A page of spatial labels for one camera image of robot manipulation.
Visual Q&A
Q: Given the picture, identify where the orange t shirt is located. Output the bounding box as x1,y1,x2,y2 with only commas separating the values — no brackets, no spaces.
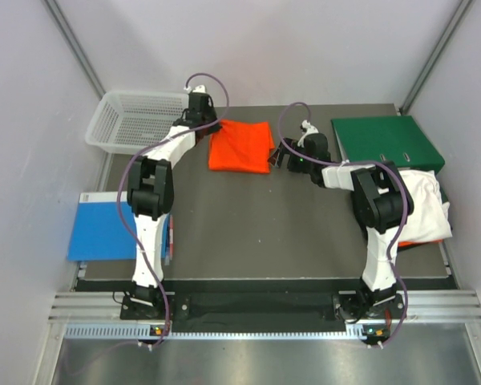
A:
208,120,276,174

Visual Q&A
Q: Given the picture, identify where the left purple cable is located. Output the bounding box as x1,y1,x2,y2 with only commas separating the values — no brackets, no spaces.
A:
115,72,230,351

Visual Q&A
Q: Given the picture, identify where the white plastic perforated basket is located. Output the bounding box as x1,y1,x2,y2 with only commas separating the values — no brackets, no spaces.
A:
85,91,188,155

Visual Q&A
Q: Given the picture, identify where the orange folded shirt under pile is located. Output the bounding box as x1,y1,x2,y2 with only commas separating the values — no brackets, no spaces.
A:
398,240,443,250

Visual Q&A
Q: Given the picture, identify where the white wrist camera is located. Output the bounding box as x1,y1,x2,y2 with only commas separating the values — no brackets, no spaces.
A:
297,120,318,148
184,84,207,95

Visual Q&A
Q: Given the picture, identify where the green ring binder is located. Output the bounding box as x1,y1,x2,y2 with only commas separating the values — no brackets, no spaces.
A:
331,115,445,173

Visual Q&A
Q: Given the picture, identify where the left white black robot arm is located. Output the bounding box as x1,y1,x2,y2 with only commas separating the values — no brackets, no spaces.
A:
127,86,221,289

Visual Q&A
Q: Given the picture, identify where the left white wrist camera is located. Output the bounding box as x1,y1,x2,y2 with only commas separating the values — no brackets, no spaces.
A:
184,84,207,95

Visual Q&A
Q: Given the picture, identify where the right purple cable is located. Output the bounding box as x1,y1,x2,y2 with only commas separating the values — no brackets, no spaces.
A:
278,102,410,349

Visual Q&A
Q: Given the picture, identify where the red white pen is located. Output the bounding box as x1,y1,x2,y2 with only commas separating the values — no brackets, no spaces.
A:
167,215,174,261

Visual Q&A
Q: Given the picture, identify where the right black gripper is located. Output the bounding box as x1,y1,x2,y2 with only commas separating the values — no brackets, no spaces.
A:
269,138,315,174

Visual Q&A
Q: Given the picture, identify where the blue folder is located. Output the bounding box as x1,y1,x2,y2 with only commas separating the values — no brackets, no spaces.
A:
67,191,173,262

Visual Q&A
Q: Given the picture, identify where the purple cable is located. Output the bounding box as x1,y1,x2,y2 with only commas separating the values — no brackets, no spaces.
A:
278,102,410,349
115,72,230,351

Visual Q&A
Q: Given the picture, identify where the aluminium rail frame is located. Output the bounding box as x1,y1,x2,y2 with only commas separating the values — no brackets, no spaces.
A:
48,290,481,342

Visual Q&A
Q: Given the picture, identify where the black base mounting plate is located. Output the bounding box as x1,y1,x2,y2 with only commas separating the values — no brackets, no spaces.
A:
120,279,404,334

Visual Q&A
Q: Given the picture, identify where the white t shirt pile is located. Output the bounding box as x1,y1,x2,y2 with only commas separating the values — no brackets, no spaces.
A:
398,169,452,245

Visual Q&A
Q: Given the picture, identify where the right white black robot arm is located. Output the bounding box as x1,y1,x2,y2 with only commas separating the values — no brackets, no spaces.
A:
269,133,414,318

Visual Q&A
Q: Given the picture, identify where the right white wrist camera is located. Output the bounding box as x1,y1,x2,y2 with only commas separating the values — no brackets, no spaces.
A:
297,120,318,148

